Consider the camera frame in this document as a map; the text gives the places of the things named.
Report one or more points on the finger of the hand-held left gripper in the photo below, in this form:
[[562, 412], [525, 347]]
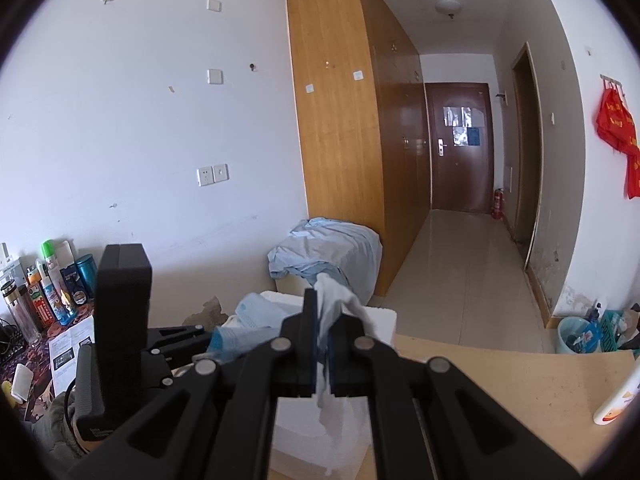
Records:
[[175, 335], [187, 350]]

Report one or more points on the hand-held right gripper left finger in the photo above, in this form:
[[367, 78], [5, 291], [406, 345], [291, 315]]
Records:
[[311, 345]]

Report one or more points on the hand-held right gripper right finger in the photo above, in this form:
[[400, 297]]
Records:
[[334, 360]]

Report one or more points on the white tissue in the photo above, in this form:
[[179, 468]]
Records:
[[334, 300]]

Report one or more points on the blue face mask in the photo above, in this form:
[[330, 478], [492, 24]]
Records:
[[255, 316]]

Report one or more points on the white foam box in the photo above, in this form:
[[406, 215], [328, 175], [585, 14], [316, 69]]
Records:
[[300, 437]]

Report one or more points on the person's left forearm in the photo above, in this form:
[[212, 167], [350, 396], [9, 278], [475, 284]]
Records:
[[55, 425]]

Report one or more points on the brown cardboard scrap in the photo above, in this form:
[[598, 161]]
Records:
[[207, 312]]

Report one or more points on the teal tin can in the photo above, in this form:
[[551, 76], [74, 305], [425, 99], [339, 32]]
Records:
[[86, 275]]

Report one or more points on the small cartoon print bottle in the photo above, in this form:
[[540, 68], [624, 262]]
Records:
[[59, 305]]

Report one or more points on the printed paper sheet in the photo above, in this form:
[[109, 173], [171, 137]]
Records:
[[70, 355]]

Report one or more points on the orange green label bottle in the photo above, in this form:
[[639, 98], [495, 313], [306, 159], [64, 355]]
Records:
[[41, 305]]

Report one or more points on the green cap spray can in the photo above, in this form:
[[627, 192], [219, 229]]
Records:
[[50, 255]]

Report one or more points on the clear glass tumbler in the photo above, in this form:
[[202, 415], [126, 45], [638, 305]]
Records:
[[17, 315]]

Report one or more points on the white charger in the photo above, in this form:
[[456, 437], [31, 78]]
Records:
[[23, 382]]

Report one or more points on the wooden wardrobe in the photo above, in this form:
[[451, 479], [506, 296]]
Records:
[[340, 160]]

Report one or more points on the brown entrance door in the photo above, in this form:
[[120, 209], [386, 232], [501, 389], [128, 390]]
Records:
[[460, 180]]

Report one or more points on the red fire extinguisher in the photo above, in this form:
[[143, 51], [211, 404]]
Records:
[[497, 205]]

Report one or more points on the light blue trash bin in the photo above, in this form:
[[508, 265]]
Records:
[[575, 337]]

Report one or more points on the papers on door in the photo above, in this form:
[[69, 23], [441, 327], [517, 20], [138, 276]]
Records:
[[462, 122]]

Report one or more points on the teal plastic basket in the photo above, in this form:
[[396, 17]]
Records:
[[611, 332]]

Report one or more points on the white lotion bottle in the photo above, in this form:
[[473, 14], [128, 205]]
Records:
[[620, 400]]

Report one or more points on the round ceiling lamp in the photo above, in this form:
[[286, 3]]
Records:
[[448, 6]]

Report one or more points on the red banner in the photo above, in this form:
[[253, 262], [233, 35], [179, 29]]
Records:
[[617, 127]]

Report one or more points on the white wall socket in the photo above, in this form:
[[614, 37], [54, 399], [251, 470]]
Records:
[[212, 175]]

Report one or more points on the white wall switch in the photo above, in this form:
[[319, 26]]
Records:
[[214, 5], [215, 76]]

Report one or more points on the wooden door frame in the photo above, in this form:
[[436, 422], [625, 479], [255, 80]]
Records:
[[527, 150]]

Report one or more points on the wall coat hook rack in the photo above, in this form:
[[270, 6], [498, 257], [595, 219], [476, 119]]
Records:
[[611, 80]]

